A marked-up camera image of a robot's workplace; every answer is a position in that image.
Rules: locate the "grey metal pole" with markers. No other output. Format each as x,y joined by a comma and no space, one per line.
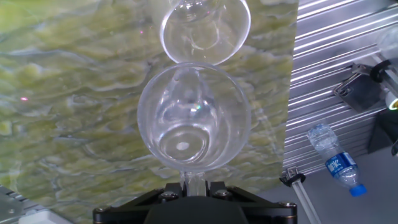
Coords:
306,202

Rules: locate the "clear plastic bag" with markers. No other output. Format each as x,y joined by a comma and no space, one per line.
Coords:
388,43

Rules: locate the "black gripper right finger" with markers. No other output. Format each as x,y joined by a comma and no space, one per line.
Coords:
264,208

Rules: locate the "water bottle with blue label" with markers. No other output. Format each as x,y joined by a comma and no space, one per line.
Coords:
340,165

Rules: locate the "black pole clamp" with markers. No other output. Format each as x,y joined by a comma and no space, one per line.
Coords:
293,180

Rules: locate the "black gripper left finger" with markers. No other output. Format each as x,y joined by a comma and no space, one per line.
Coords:
130,205

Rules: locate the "black flat camera stand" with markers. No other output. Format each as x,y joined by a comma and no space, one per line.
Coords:
360,93

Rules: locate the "camera with black clamp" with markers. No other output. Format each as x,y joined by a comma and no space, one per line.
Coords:
381,73

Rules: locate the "clear glass cup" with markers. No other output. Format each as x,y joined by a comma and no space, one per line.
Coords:
205,37

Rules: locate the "green marble pattern mat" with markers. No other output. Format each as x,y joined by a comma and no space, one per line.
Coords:
62,93

